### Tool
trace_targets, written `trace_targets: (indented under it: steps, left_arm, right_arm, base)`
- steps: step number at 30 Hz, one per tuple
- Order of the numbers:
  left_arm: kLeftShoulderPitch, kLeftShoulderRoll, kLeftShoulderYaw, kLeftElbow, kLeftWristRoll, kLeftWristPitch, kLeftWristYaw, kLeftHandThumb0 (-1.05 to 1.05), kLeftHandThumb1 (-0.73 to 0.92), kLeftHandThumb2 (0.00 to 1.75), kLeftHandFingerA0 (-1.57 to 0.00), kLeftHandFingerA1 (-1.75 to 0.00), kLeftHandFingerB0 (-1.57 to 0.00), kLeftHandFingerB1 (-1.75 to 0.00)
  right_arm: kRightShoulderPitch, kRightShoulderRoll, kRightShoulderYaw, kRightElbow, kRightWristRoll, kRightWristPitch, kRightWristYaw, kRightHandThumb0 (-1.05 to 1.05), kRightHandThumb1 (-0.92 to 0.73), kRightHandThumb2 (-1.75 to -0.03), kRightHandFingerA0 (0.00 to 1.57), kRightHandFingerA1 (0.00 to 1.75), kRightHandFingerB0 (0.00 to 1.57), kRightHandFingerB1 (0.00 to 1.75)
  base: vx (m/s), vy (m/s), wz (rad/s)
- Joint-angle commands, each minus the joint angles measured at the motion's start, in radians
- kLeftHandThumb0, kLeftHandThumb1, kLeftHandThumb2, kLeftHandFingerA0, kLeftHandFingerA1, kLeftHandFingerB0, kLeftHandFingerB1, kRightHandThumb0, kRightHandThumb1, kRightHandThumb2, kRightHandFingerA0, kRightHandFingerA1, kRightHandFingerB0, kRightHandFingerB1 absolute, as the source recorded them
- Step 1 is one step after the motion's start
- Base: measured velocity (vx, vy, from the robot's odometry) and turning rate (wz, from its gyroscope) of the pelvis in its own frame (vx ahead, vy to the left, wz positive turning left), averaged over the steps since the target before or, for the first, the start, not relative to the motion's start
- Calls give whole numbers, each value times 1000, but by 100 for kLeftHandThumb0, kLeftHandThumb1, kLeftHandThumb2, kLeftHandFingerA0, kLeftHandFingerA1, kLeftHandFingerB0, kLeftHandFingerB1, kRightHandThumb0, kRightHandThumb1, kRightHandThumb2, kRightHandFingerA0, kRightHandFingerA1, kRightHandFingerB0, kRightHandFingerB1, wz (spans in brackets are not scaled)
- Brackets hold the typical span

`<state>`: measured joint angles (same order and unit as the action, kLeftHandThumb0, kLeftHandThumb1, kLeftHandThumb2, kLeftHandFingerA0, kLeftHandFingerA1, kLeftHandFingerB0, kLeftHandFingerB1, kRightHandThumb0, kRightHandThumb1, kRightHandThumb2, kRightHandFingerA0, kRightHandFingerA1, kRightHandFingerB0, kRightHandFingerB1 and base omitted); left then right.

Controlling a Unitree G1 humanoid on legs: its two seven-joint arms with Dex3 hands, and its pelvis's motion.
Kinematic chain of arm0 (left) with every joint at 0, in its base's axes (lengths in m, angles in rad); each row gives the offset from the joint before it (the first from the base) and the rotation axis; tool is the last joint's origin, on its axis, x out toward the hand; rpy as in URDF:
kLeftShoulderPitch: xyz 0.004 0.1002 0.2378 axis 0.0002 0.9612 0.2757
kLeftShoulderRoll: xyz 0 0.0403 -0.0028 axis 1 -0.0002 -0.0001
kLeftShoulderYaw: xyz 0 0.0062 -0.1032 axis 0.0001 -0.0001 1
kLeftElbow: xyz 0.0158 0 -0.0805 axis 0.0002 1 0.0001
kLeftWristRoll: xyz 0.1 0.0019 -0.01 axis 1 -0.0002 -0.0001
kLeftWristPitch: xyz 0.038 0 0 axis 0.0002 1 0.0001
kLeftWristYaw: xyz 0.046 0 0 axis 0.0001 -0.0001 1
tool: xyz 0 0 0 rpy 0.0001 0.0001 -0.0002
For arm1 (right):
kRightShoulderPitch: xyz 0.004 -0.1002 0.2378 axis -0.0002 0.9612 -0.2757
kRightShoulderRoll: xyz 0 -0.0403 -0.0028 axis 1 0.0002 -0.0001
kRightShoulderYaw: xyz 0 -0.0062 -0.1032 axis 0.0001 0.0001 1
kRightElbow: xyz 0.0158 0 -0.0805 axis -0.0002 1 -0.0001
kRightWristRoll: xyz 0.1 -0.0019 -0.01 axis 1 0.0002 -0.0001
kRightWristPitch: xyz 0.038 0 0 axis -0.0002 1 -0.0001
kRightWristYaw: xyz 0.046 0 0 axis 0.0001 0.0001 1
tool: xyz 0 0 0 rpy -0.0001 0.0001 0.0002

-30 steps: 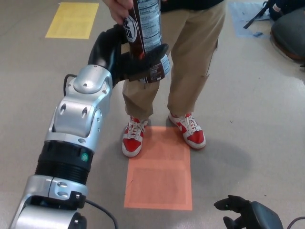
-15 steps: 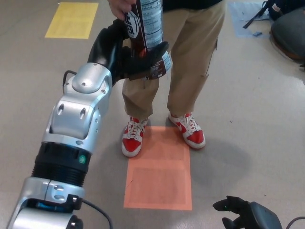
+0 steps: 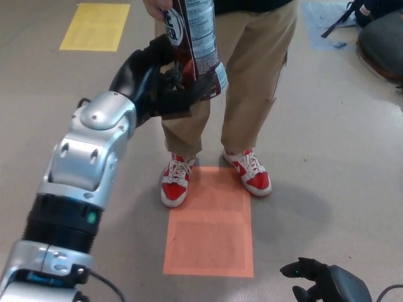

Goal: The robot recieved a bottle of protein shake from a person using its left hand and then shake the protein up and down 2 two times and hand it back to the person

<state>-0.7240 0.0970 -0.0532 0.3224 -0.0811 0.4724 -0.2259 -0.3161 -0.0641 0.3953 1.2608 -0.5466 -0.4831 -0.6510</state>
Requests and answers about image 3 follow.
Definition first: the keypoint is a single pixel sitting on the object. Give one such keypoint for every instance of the blue tape scrap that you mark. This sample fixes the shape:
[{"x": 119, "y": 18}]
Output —
[{"x": 340, "y": 45}]

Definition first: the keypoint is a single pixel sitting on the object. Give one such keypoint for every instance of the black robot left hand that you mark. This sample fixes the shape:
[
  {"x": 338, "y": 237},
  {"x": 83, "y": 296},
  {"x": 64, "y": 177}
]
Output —
[{"x": 132, "y": 75}]

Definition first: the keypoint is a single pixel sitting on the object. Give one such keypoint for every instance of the grey cushion with brown base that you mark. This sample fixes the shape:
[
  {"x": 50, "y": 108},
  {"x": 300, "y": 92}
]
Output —
[{"x": 382, "y": 47}]

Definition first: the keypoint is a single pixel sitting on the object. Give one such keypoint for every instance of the person in khaki pants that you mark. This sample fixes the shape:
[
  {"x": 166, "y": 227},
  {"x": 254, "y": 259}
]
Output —
[{"x": 252, "y": 78}]

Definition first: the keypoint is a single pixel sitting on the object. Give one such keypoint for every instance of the blue paper sheet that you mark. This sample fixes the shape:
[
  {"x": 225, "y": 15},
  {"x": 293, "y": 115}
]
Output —
[{"x": 318, "y": 28}]

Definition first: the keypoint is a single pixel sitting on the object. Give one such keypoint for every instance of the person's right hand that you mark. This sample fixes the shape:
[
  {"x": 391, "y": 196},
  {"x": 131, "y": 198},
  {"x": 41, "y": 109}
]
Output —
[{"x": 155, "y": 7}]

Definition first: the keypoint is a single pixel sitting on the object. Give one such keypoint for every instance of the person's left red white sneaker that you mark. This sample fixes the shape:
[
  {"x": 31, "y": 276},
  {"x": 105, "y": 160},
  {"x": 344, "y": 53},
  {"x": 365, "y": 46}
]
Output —
[{"x": 258, "y": 181}]

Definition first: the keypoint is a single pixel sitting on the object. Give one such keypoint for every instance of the yellow paper sheet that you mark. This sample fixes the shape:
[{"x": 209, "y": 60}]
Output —
[{"x": 94, "y": 26}]

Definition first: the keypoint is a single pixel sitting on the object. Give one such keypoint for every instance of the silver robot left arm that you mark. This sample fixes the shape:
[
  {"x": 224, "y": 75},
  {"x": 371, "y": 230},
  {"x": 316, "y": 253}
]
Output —
[{"x": 78, "y": 163}]

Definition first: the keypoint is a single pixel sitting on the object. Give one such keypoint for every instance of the black shirt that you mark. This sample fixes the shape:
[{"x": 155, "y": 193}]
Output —
[{"x": 252, "y": 4}]

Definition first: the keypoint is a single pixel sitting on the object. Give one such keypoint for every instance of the brown protein shake bottle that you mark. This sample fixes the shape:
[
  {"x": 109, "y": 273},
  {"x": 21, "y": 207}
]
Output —
[{"x": 201, "y": 41}]

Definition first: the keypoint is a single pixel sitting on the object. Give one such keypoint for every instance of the person's right red white sneaker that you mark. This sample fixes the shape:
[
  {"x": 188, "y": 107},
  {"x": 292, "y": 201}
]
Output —
[{"x": 174, "y": 188}]

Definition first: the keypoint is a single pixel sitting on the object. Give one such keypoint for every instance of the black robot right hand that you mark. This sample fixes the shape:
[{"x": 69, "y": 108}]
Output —
[{"x": 341, "y": 283}]

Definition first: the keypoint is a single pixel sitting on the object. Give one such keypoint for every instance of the orange paper sheet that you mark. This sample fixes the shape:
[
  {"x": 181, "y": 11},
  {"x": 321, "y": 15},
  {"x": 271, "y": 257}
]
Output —
[{"x": 209, "y": 236}]

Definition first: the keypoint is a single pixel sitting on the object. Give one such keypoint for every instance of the person's red white sneaker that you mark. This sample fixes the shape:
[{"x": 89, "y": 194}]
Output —
[
  {"x": 258, "y": 181},
  {"x": 174, "y": 188}
]

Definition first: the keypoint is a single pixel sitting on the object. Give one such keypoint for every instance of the black backpack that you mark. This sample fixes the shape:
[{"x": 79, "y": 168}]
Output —
[{"x": 378, "y": 7}]

